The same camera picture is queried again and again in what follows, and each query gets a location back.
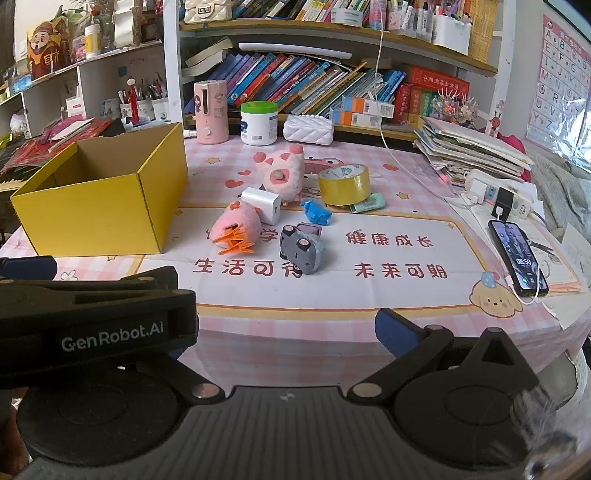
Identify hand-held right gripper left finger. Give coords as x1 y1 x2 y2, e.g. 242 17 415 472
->
134 323 227 402

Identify pile of red papers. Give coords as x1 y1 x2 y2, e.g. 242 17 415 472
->
0 117 126 174

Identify mint green eraser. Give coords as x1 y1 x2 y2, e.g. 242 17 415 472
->
349 193 386 214

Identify white jar green lid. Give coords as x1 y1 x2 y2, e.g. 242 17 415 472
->
240 102 279 147

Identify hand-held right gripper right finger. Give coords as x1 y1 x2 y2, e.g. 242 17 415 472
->
347 308 539 407

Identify white phone charging cable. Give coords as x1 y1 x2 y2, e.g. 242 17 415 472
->
505 276 557 306

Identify white quilted handbag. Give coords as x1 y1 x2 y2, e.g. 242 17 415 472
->
184 0 230 24

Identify fortune god cardboard figure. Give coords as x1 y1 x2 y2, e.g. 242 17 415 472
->
26 21 71 80

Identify pink printed tablecloth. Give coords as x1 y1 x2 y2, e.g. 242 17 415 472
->
0 131 591 386

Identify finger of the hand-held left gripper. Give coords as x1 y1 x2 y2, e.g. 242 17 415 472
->
0 256 58 281
0 266 180 306

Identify white flat board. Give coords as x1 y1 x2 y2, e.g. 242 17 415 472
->
238 42 352 61

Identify black plug adapter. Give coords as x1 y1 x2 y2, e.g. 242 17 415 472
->
495 187 516 219

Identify grey toy car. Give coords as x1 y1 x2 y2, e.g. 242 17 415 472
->
279 224 328 276

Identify yellow cardboard box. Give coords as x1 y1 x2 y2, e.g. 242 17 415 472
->
10 122 189 257

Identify white paper sheet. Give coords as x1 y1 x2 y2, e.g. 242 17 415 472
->
531 222 591 296

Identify black smartphone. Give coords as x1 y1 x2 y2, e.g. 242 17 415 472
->
488 220 550 297

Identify spiky crown ornament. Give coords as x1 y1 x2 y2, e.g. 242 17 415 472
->
427 88 479 126

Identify alphabet wall poster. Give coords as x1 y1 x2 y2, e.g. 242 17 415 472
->
526 14 591 154

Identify white bottle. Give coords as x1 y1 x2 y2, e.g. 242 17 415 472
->
84 24 101 59

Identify pink cylindrical humidifier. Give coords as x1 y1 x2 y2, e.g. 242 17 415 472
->
194 80 229 144

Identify orange hair clip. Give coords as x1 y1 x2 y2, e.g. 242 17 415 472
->
213 224 256 259

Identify yellow tape roll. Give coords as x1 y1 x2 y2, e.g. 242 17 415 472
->
318 165 371 206

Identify row of colourful books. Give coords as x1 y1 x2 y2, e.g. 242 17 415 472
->
205 52 408 117

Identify orange and blue boxes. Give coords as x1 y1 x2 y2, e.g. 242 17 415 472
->
329 96 396 128

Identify white charger adapter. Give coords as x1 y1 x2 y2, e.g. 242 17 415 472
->
240 187 283 226

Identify white pen holder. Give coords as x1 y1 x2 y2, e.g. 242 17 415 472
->
431 14 472 52

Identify small pink plush toy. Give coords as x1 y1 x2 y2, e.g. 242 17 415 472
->
210 200 262 244

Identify white quilted pouch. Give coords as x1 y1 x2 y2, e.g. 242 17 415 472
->
283 115 334 145

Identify white power strip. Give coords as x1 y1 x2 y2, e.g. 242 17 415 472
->
464 169 537 220

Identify white hanging cable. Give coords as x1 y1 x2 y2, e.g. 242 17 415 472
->
375 0 467 204

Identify blue clay lump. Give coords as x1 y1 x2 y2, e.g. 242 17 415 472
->
301 198 333 227

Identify two thick lying books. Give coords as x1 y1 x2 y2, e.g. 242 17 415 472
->
181 38 237 77

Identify red boxed book set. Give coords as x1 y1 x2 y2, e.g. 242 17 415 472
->
394 65 471 126

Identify stack of papers and booklets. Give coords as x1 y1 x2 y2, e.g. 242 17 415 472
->
412 115 535 186

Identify large pink plush pig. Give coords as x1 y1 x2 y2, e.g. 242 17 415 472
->
254 144 305 205

